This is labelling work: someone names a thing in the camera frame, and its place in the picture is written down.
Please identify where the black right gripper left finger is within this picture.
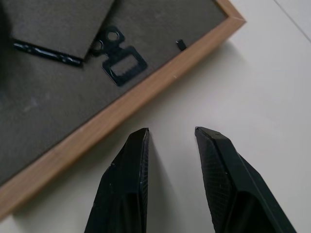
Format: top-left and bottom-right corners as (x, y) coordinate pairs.
(84, 127), (150, 233)

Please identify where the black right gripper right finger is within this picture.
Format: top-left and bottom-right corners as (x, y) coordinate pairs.
(194, 126), (297, 233)

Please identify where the wooden picture frame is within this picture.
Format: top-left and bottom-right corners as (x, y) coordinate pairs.
(0, 0), (246, 219)

